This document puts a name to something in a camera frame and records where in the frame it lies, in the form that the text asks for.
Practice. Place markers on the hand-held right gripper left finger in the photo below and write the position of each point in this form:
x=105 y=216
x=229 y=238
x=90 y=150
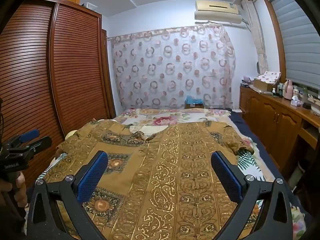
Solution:
x=92 y=180

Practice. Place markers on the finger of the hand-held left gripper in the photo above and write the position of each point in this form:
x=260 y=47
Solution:
x=29 y=135
x=37 y=143

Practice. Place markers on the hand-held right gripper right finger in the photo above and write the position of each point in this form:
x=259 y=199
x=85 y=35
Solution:
x=227 y=180

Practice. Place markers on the brown gold patterned garment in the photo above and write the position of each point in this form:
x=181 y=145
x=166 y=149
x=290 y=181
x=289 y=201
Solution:
x=160 y=180

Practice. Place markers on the person's left hand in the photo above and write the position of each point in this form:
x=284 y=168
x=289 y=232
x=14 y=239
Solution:
x=18 y=192

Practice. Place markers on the cream cloth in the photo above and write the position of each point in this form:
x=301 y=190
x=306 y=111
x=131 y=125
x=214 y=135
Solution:
x=71 y=134

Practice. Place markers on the navy bed sheet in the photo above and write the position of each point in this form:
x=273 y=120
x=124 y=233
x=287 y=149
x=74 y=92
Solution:
x=265 y=152

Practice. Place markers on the brown louvered wooden wardrobe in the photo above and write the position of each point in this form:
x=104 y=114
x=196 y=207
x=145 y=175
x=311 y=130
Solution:
x=50 y=80

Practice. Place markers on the wooden sideboard cabinet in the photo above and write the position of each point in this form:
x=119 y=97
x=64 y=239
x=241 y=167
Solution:
x=270 y=120

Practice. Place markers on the box with blue cloth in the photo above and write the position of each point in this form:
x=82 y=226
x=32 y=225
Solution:
x=194 y=102

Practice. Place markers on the floral blanket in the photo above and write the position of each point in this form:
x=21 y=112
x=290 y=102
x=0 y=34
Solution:
x=155 y=116

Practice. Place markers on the cardboard box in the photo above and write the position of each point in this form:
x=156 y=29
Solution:
x=261 y=85

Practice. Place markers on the purple pouch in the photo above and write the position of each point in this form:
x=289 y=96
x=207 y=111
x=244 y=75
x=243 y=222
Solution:
x=246 y=78

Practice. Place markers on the tissue box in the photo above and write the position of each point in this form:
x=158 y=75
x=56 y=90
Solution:
x=296 y=102

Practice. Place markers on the pink bottle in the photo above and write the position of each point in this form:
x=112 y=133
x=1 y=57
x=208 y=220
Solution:
x=289 y=90

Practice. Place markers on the white red printed cloth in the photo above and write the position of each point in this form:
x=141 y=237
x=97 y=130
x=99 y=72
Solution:
x=270 y=77

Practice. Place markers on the sheer circle patterned curtain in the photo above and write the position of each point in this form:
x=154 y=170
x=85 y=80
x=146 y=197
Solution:
x=172 y=67

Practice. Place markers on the white box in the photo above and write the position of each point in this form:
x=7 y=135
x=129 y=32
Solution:
x=88 y=6

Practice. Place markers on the beige patterned side curtain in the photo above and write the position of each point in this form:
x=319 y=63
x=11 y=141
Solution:
x=256 y=37

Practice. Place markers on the grey window blind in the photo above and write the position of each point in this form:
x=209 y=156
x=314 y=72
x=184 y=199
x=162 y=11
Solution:
x=297 y=40

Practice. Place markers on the beige air conditioner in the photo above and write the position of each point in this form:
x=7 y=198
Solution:
x=217 y=10

